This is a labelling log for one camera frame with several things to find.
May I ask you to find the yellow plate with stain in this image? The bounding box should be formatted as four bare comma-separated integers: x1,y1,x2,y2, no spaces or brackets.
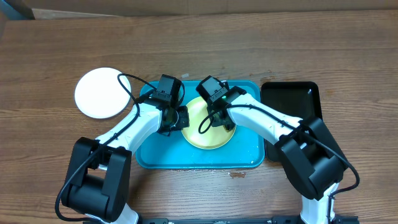
182,96,236,149

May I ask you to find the white plate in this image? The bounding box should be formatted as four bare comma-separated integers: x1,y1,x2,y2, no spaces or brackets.
74,67,131,119

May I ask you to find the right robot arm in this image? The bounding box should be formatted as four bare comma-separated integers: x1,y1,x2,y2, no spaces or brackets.
199,86,349,223

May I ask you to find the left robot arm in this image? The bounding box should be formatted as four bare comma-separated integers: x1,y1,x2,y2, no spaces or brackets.
55,100,189,223

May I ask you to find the teal plastic tray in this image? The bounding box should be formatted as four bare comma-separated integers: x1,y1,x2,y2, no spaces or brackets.
135,80,265,169

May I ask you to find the black rectangular water tray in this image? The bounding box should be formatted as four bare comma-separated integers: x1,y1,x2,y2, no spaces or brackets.
260,81,323,163

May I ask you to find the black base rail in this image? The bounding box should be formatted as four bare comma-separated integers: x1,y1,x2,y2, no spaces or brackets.
83,214,360,224

